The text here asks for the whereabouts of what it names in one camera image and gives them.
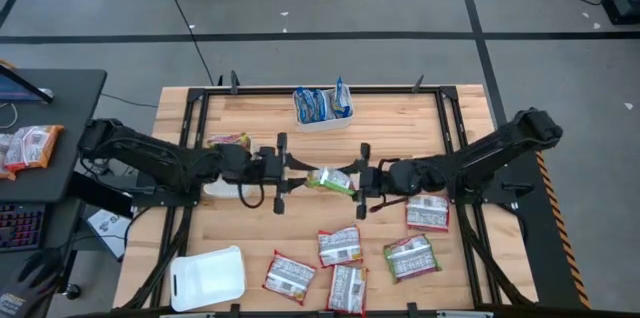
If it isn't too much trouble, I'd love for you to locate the red ramen noodle pack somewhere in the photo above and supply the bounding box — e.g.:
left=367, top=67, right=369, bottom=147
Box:
left=404, top=193, right=451, bottom=233
left=261, top=250, right=318, bottom=307
left=317, top=225, right=365, bottom=268
left=326, top=264, right=370, bottom=316

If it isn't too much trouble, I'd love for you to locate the white printed paper sheet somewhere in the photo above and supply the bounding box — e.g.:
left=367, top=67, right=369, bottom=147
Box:
left=85, top=207, right=132, bottom=263

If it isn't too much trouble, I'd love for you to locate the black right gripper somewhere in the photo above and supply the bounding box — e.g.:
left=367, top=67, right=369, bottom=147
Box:
left=338, top=142, right=397, bottom=221

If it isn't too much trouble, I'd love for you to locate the black equipment box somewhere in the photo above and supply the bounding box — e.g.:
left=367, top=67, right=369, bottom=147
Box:
left=602, top=0, right=640, bottom=26

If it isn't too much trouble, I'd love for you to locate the black aluminium table frame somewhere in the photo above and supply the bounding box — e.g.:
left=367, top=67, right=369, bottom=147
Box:
left=117, top=84, right=539, bottom=318

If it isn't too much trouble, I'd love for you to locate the orange ramen noodle pack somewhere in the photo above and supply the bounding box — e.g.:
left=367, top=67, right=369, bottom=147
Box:
left=3, top=124, right=66, bottom=173
left=0, top=132, right=17, bottom=182

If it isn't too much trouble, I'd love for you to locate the black backlit keyboard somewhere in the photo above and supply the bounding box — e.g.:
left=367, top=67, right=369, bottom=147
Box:
left=0, top=201, right=47, bottom=253

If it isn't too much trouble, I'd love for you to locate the black side desk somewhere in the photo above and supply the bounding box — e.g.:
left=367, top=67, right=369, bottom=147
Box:
left=0, top=68, right=134, bottom=318

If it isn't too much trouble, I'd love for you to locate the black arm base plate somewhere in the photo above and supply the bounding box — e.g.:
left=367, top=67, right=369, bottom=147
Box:
left=449, top=163, right=536, bottom=205
left=130, top=167, right=204, bottom=209

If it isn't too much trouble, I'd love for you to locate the white plastic bin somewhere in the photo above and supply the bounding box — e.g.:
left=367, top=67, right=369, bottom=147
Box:
left=202, top=135, right=256, bottom=199
left=169, top=245, right=247, bottom=313
left=292, top=84, right=356, bottom=134

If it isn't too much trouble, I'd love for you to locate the long black floor cable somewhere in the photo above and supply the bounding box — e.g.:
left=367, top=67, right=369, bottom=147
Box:
left=157, top=0, right=216, bottom=87

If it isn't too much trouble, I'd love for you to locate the computer monitor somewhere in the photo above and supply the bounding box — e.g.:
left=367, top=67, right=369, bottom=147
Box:
left=0, top=60, right=55, bottom=105

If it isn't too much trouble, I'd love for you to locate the white desk cable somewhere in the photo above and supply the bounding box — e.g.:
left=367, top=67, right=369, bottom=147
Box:
left=0, top=101, right=19, bottom=130

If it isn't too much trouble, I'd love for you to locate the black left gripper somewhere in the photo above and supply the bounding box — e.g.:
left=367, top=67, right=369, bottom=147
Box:
left=219, top=131, right=320, bottom=216

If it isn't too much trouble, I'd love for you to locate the green ramen noodle pack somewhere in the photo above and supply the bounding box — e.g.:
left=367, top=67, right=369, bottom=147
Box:
left=382, top=233, right=442, bottom=284
left=304, top=166, right=357, bottom=196

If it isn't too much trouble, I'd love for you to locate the yellow ramen noodle pack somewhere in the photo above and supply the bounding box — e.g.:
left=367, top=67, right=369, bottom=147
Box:
left=206, top=132, right=253, bottom=152

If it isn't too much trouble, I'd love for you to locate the blue ramen noodle pack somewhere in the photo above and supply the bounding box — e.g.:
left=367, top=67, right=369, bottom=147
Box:
left=312, top=88, right=335, bottom=122
left=293, top=86, right=315, bottom=124
left=332, top=76, right=353, bottom=119

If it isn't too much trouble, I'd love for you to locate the black hazard-striped floor platform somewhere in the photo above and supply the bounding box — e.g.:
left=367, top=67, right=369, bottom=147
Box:
left=497, top=130, right=591, bottom=310

